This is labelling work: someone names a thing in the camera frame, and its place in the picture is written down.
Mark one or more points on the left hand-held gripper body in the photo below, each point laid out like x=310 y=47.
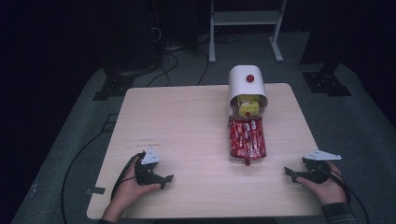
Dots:
x=146 y=174

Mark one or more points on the white metal stand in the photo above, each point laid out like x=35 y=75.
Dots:
x=246 y=17

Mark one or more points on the person's left hand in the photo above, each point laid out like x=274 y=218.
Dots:
x=130 y=193

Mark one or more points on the black stand base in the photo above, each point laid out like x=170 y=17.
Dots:
x=327 y=84
x=113 y=87

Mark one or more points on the yellow round cup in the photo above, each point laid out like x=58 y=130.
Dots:
x=249 y=108

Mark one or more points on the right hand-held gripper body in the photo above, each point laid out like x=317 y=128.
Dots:
x=317 y=172

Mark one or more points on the pile of red snack packets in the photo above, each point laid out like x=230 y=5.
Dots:
x=247 y=140

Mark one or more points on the grey tape strip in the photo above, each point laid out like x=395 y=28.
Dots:
x=96 y=190

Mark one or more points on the person's right hand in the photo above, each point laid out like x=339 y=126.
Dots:
x=328 y=189

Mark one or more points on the white mini drawer cabinet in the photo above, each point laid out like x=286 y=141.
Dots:
x=243 y=82

